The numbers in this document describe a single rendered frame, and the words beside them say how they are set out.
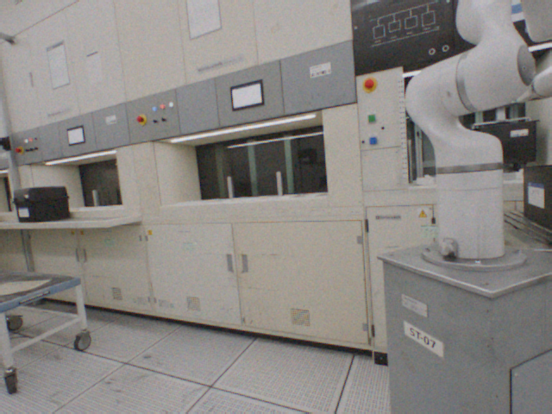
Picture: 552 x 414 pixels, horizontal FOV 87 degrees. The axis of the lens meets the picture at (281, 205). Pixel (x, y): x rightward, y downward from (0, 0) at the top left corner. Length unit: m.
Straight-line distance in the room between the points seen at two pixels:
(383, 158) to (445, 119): 0.73
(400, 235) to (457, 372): 0.85
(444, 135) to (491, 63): 0.14
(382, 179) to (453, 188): 0.77
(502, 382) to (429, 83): 0.57
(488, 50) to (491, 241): 0.35
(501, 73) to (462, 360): 0.51
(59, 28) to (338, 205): 2.43
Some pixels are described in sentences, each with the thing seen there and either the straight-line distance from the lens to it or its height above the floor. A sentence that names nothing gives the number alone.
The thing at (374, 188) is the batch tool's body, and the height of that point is 0.88.
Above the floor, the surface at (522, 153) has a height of 0.98.
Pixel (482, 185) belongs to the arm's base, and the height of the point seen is 0.92.
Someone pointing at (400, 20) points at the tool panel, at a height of 1.59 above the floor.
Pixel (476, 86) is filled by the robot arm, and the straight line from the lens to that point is 0.68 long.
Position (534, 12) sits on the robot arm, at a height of 1.35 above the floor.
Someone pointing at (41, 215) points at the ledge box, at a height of 0.85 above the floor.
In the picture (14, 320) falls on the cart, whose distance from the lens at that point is 3.10.
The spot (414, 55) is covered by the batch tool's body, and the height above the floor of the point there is 1.43.
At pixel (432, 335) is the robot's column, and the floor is 0.62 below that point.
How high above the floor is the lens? 0.97
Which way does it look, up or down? 5 degrees down
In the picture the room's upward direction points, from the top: 5 degrees counter-clockwise
